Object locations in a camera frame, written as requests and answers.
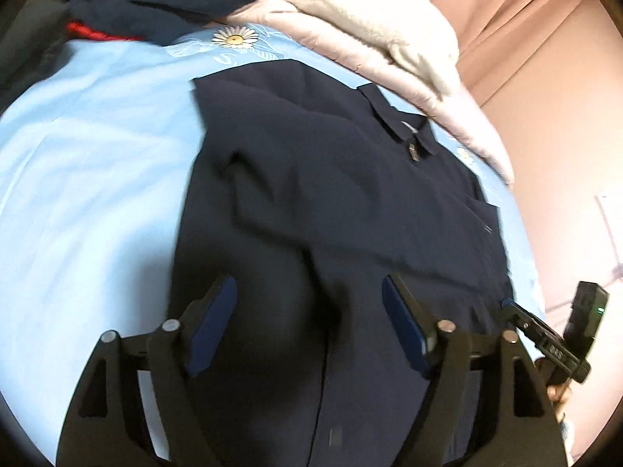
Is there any navy blue jacket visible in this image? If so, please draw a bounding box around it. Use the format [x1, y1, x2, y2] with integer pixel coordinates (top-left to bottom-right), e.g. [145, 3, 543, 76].
[169, 60, 512, 466]

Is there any right hand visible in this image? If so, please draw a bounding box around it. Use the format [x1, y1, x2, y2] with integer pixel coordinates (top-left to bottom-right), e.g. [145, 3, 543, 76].
[534, 357, 572, 423]

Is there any light blue floral bedsheet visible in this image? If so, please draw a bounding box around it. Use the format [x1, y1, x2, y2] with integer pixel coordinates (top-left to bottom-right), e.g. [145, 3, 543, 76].
[0, 22, 546, 463]

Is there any pink curtain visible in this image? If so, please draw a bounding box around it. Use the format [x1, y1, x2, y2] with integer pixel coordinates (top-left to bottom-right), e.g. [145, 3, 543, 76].
[413, 0, 593, 108]

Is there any red garment under pile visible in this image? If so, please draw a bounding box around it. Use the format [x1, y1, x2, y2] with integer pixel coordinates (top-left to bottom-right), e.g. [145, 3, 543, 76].
[65, 21, 141, 42]

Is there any folded dark navy garment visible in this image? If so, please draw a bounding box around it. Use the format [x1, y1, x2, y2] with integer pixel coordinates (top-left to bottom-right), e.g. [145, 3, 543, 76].
[1, 0, 70, 113]

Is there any white folded pillow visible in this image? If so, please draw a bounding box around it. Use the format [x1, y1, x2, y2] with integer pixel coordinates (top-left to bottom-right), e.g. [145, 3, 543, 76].
[285, 0, 461, 96]

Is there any pink quilt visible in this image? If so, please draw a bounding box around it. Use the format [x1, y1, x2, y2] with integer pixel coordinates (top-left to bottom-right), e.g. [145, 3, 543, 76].
[224, 0, 514, 187]

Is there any black camera with screen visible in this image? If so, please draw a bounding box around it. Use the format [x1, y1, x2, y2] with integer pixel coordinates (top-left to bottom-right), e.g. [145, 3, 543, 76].
[563, 281, 609, 358]

